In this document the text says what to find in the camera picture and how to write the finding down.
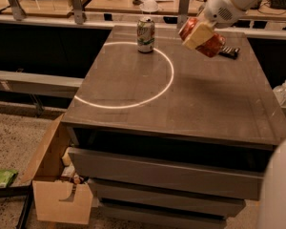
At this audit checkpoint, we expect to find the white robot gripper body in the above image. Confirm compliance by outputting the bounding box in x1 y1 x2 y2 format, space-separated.
198 0 245 28

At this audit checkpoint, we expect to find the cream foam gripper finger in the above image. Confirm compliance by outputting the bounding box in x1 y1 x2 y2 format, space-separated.
182 18 214 50

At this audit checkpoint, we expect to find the red coke can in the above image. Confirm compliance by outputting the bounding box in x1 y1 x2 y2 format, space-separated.
178 17 226 57

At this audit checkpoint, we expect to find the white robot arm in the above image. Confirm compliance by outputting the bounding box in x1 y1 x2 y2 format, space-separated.
179 0 261 57

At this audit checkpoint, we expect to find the green white soda can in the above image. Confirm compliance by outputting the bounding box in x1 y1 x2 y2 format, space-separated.
137 17 154 52

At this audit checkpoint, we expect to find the dark chocolate bar wrapper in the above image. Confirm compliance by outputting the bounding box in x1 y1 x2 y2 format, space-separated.
219 46 240 60

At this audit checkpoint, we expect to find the white paper bowl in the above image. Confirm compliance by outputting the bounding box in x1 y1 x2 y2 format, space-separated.
139 0 159 13

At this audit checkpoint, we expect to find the clear sanitizer bottle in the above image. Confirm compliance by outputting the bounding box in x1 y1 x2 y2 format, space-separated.
273 80 286 105

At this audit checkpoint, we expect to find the grey drawer cabinet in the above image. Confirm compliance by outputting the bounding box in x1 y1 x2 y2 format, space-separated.
63 27 286 221

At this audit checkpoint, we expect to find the top grey drawer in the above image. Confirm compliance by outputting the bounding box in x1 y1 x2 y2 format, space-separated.
68 148 263 200

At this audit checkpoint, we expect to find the grey drawer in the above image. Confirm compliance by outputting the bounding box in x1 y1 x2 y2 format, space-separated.
90 178 245 218
68 148 263 200
99 203 226 229

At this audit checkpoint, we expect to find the middle grey drawer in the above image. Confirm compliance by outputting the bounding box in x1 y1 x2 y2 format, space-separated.
90 178 245 218

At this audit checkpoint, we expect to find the bottom grey drawer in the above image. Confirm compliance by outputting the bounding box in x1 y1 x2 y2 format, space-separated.
99 203 226 229

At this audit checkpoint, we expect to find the cardboard box on floor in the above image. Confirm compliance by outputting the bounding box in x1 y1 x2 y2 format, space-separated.
21 115 93 225

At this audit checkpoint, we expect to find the green snack bag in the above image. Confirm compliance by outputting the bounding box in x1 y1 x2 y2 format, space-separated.
0 169 18 189

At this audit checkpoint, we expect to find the metal bracket post right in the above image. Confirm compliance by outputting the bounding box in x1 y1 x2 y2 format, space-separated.
177 0 190 29

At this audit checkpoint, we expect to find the metal bracket post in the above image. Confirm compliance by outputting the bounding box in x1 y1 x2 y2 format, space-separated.
8 0 26 21
71 0 86 25
177 0 190 29

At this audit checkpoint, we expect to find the metal bracket post middle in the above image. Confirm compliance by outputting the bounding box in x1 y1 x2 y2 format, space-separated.
71 0 86 25

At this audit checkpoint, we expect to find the metal bracket post left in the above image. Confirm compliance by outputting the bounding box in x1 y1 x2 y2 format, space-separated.
8 0 26 21

